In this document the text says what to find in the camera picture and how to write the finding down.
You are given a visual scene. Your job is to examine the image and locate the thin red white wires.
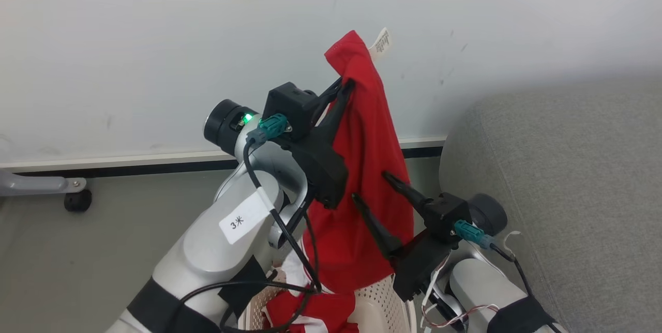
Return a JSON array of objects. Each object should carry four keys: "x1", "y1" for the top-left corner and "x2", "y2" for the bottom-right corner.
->
[{"x1": 420, "y1": 254, "x2": 500, "y2": 330}]

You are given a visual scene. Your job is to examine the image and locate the plain red garment with label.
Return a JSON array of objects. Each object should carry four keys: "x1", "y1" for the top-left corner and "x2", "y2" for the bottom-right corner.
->
[{"x1": 303, "y1": 28, "x2": 415, "y2": 295}]

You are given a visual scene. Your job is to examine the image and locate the cream perforated laundry basket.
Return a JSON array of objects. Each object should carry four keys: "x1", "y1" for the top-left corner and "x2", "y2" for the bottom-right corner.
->
[{"x1": 243, "y1": 268, "x2": 417, "y2": 333}]

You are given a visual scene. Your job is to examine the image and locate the grey fabric sofa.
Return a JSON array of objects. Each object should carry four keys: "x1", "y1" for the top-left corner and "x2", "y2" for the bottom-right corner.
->
[{"x1": 439, "y1": 81, "x2": 662, "y2": 333}]

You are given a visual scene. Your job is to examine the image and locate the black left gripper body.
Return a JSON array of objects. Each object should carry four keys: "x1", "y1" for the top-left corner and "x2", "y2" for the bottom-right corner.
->
[{"x1": 282, "y1": 125, "x2": 349, "y2": 210}]

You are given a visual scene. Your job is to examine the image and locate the white and black baseboard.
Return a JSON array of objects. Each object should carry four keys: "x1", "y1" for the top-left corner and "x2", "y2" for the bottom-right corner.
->
[{"x1": 0, "y1": 137, "x2": 447, "y2": 178}]

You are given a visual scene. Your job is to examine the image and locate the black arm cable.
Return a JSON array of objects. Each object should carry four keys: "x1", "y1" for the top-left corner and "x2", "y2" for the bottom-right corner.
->
[
  {"x1": 171, "y1": 137, "x2": 324, "y2": 333},
  {"x1": 486, "y1": 243, "x2": 564, "y2": 333}
]

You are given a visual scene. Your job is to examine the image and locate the black caster wheel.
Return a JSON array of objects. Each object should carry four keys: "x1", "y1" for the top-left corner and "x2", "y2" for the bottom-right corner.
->
[{"x1": 64, "y1": 189, "x2": 93, "y2": 213}]

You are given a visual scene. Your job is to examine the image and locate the white paper cable tag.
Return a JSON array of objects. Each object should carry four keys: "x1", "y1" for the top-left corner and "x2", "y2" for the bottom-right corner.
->
[{"x1": 218, "y1": 188, "x2": 273, "y2": 245}]

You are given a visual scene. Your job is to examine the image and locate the teal left cable connector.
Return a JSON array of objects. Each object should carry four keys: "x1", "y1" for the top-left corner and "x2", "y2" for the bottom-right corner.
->
[{"x1": 247, "y1": 113, "x2": 288, "y2": 145}]

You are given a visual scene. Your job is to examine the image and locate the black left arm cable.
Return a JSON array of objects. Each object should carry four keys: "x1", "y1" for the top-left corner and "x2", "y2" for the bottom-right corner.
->
[{"x1": 171, "y1": 137, "x2": 324, "y2": 333}]

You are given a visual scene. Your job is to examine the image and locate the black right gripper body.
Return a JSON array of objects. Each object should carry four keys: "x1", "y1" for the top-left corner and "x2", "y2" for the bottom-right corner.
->
[{"x1": 393, "y1": 229, "x2": 456, "y2": 302}]

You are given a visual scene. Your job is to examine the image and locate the teal cable connector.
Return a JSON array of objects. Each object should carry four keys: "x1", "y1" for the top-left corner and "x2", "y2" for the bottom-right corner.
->
[
  {"x1": 454, "y1": 220, "x2": 495, "y2": 250},
  {"x1": 247, "y1": 113, "x2": 288, "y2": 145}
]

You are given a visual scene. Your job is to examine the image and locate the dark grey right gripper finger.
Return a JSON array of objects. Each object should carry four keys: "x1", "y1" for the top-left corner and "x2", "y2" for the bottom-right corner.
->
[
  {"x1": 382, "y1": 171, "x2": 433, "y2": 215},
  {"x1": 352, "y1": 193, "x2": 404, "y2": 259}
]

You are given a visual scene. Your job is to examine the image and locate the teal right cable connector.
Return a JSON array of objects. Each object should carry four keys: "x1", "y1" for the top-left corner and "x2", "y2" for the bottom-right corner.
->
[{"x1": 454, "y1": 220, "x2": 495, "y2": 250}]

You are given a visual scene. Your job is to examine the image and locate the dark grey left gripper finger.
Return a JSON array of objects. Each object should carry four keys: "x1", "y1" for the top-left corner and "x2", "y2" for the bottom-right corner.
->
[
  {"x1": 318, "y1": 79, "x2": 356, "y2": 135},
  {"x1": 310, "y1": 78, "x2": 344, "y2": 123}
]

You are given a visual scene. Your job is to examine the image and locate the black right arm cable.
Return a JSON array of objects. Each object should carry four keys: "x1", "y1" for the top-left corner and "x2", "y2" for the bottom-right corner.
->
[{"x1": 486, "y1": 243, "x2": 564, "y2": 333}]

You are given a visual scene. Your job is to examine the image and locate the grey metal chair leg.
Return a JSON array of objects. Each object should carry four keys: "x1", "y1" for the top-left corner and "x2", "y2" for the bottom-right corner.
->
[{"x1": 0, "y1": 170, "x2": 87, "y2": 197}]

